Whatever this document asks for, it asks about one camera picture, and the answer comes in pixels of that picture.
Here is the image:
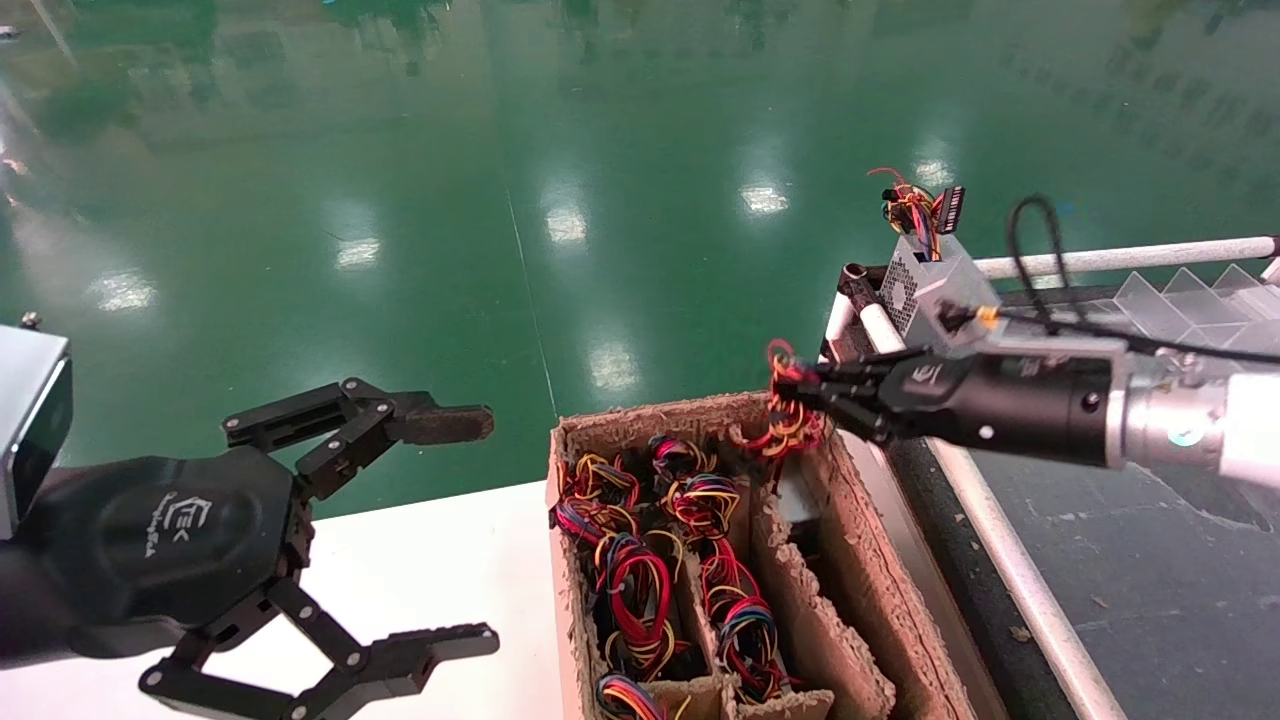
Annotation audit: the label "black pipe joint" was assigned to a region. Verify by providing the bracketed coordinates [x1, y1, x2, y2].
[838, 263, 886, 311]

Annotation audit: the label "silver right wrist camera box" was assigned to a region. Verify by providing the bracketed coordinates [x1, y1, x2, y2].
[985, 330, 1136, 366]

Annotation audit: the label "power supply with wire bundle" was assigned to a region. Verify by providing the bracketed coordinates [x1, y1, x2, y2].
[590, 535, 691, 681]
[650, 435, 746, 546]
[595, 675, 691, 720]
[555, 452, 641, 546]

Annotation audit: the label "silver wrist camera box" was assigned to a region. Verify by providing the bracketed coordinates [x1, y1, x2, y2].
[0, 312, 73, 541]
[985, 330, 1136, 366]

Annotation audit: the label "grey power supply with wires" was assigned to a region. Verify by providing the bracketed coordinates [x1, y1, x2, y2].
[868, 167, 1001, 351]
[733, 340, 829, 536]

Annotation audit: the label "short white frame rail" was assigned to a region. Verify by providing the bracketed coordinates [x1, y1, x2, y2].
[818, 292, 856, 363]

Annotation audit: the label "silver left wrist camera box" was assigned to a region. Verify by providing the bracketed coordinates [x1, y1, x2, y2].
[0, 312, 73, 541]

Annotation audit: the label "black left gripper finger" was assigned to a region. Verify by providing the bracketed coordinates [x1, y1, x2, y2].
[222, 378, 495, 501]

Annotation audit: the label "wire bundles in box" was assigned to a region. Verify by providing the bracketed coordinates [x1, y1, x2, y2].
[700, 540, 801, 701]

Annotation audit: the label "clear acrylic divider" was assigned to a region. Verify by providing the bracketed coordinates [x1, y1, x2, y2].
[1115, 263, 1280, 353]

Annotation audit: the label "black camera cable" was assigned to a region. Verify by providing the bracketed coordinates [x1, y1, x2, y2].
[940, 193, 1280, 363]

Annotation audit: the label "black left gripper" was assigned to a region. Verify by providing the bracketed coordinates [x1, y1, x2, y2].
[35, 447, 501, 720]

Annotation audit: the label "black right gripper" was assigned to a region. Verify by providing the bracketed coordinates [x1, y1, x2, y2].
[800, 345, 1116, 468]

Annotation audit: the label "brown cardboard divider box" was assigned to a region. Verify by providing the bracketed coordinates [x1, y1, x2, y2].
[547, 390, 979, 720]

